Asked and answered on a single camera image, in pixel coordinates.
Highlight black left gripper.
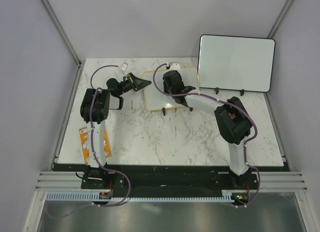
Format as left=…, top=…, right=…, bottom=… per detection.
left=118, top=73, right=152, bottom=96

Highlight yellow framed whiteboard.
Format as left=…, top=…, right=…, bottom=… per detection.
left=142, top=67, right=199, bottom=112

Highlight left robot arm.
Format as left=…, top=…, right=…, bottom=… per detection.
left=80, top=73, right=152, bottom=188

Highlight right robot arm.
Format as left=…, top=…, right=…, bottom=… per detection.
left=162, top=70, right=256, bottom=189

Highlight black framed whiteboard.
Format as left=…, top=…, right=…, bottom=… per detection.
left=197, top=35, right=276, bottom=93

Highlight orange card package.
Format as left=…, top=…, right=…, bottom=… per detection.
left=79, top=127, right=112, bottom=165

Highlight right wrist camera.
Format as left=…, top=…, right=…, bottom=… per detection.
left=166, top=62, right=181, bottom=70

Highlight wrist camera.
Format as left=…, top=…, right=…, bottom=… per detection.
left=120, top=63, right=128, bottom=74
left=166, top=62, right=181, bottom=70

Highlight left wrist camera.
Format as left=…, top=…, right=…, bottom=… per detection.
left=120, top=63, right=128, bottom=74

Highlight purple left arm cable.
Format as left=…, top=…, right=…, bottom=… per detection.
left=44, top=64, right=132, bottom=219

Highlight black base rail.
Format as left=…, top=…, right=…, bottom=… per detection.
left=53, top=164, right=291, bottom=197

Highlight white cable duct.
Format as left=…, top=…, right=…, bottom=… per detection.
left=45, top=191, right=234, bottom=203

